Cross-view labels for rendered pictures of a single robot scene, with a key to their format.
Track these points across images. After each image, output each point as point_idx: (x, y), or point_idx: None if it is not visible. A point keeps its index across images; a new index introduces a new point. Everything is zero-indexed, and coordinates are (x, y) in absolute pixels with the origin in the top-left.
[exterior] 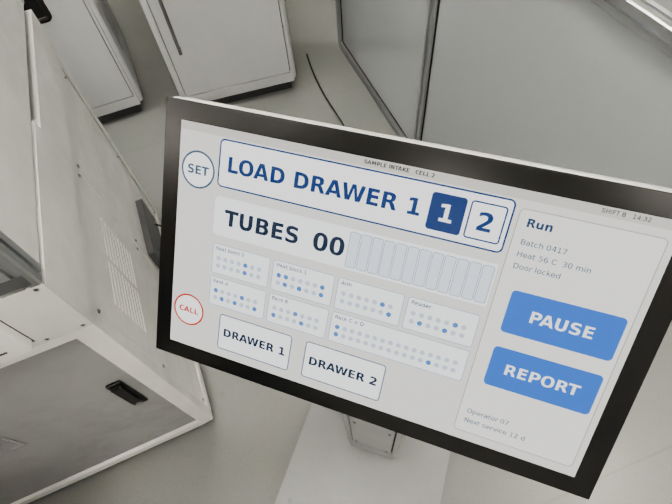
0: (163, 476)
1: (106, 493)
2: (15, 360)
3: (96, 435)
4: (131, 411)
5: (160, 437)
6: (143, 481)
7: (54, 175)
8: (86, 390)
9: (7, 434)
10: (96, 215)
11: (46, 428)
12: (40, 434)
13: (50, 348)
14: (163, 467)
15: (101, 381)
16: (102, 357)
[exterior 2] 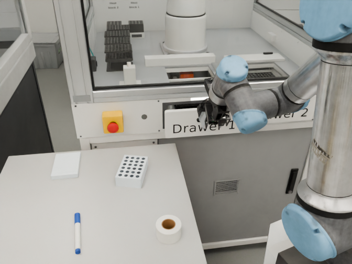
0: (259, 263)
1: (226, 262)
2: (293, 127)
3: (254, 209)
4: (278, 199)
5: (264, 237)
6: (247, 262)
7: None
8: (284, 167)
9: (242, 179)
10: None
11: (252, 186)
12: (246, 189)
13: (306, 127)
14: (259, 259)
15: (293, 164)
16: (307, 146)
